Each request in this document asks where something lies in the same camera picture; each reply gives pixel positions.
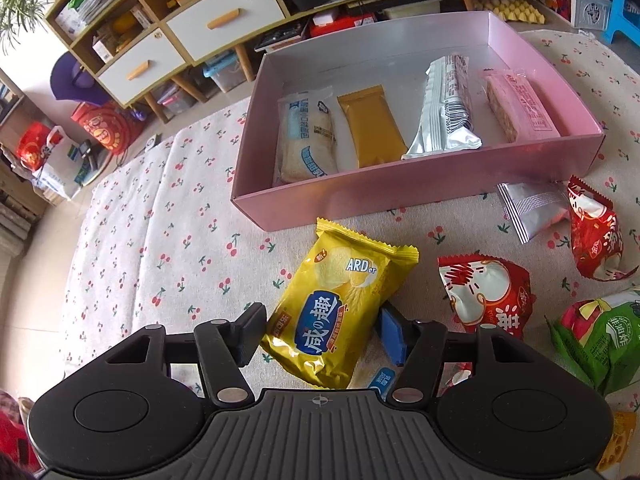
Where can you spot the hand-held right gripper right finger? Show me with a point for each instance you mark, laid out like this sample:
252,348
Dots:
392,335

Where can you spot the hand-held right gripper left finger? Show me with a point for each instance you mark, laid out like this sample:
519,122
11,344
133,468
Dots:
250,334

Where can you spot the yellow chips packet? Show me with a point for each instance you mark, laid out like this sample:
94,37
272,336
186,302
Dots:
330,305

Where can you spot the red snack packet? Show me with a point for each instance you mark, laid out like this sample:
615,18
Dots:
597,230
482,292

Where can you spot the pink cardboard box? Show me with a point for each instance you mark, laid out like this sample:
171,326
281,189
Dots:
320,195

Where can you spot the green snack packet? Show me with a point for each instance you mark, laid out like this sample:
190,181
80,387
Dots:
605,345

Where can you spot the small silver packet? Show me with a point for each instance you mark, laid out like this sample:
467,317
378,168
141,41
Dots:
535,207

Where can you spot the white bread packet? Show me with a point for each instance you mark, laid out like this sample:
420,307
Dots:
305,135

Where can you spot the golden brown snack packet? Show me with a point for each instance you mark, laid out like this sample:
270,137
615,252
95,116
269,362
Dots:
372,127

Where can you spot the silver barcode snack packet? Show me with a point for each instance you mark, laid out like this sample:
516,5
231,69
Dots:
445,110

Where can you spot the clear storage bin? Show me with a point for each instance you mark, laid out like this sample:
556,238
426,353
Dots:
172,99

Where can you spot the yellow orange-spotted packet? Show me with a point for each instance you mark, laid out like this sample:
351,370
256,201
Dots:
620,437

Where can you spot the red round bag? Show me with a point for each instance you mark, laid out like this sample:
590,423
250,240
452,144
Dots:
107,127

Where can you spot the white shopping bag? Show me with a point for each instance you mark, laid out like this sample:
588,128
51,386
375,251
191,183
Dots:
57,165

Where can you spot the clear bin blue lid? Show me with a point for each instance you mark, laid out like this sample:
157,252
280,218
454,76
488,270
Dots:
225,72

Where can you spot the pink wafer packet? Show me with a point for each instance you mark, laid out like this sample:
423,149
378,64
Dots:
522,105

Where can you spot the red plastic bag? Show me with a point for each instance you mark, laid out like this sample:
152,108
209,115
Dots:
32,147

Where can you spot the wooden cabinet white drawers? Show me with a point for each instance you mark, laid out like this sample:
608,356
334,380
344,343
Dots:
225,25

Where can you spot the purple cap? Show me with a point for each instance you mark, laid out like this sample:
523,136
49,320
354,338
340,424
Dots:
70,77

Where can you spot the grey printed carton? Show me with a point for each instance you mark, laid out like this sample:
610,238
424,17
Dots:
590,10

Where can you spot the blue plastic stool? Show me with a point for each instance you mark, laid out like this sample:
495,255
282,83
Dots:
622,7

